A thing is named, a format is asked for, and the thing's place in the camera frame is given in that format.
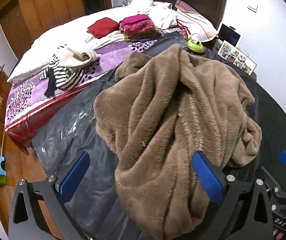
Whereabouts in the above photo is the brown fleece garment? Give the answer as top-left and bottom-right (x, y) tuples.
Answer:
(94, 44), (262, 239)

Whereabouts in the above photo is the magenta folded clothes stack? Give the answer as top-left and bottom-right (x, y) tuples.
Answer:
(119, 14), (158, 42)

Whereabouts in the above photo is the person's hand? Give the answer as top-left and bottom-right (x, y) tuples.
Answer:
(273, 228), (284, 240)

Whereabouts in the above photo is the black plastic sheet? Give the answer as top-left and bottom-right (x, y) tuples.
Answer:
(31, 31), (286, 240)

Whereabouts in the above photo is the white tablet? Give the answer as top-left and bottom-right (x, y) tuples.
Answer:
(218, 22), (243, 48)

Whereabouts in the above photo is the green toy iron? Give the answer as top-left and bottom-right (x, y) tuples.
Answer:
(187, 34), (205, 54)

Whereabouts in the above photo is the striped black white garment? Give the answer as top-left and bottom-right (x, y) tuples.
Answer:
(40, 48), (83, 98)

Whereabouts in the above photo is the pink striped pillow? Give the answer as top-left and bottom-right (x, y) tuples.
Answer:
(175, 0), (218, 42)

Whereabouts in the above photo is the cream folded towel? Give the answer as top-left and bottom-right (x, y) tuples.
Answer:
(55, 43), (101, 69)

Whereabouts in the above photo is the white crumpled garment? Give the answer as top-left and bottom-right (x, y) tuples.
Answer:
(138, 0), (177, 30)

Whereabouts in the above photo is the white quilt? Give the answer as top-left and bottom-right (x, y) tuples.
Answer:
(7, 0), (154, 84)

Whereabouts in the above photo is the red folded garment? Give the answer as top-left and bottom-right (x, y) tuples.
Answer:
(87, 17), (119, 38)

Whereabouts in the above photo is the brown wooden wardrobe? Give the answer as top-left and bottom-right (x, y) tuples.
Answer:
(0, 0), (112, 59)

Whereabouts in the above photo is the photo collage frame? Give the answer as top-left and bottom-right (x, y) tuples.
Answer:
(218, 41), (257, 75)

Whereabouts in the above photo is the white wall switch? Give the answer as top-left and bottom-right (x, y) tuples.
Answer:
(247, 4), (258, 13)

